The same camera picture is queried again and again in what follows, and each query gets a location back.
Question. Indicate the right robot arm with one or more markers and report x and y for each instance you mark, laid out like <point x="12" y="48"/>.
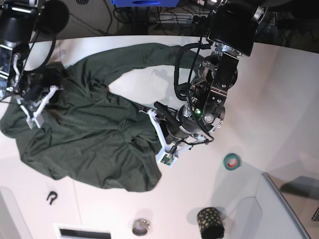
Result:
<point x="21" y="23"/>

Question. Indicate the black gold-dotted cup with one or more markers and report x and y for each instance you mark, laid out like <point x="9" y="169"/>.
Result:
<point x="210" y="223"/>

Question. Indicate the dark green t-shirt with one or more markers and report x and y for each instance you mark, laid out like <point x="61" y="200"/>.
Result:
<point x="90" y="134"/>

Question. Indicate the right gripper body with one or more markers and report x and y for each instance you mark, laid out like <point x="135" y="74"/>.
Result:
<point x="34" y="96"/>

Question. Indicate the small black clip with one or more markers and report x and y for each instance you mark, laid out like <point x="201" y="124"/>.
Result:
<point x="52" y="196"/>

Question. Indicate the silver tape roll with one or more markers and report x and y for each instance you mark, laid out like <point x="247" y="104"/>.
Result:
<point x="141" y="227"/>

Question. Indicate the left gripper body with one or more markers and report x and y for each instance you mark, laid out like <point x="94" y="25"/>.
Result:
<point x="187" y="125"/>

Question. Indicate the white slotted tray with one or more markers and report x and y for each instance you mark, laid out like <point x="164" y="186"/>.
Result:
<point x="68" y="231"/>

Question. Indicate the round black stand base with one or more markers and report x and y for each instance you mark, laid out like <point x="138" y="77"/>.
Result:
<point x="53" y="19"/>

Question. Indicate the blue plastic box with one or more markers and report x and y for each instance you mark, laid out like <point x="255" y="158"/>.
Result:
<point x="150" y="3"/>

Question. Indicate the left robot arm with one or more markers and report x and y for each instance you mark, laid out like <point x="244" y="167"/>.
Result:
<point x="231" y="31"/>

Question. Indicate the green tape roll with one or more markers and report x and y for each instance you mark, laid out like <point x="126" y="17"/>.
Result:
<point x="231" y="161"/>

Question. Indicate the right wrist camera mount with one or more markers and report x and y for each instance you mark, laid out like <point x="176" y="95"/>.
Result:
<point x="33" y="114"/>

